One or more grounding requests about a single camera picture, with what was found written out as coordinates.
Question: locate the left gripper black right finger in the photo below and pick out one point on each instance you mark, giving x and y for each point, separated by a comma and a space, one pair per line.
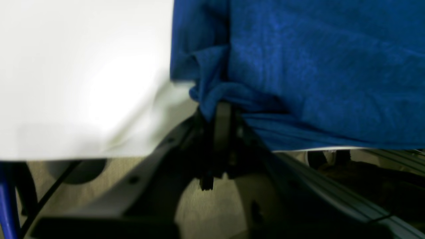
276, 202

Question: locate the blue long-sleeve shirt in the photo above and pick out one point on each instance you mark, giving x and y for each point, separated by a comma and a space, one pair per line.
308, 73

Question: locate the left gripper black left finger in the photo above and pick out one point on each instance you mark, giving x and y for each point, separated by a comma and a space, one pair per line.
142, 205

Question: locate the black aluminium frame bar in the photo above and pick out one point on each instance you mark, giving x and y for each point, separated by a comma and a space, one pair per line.
349, 201

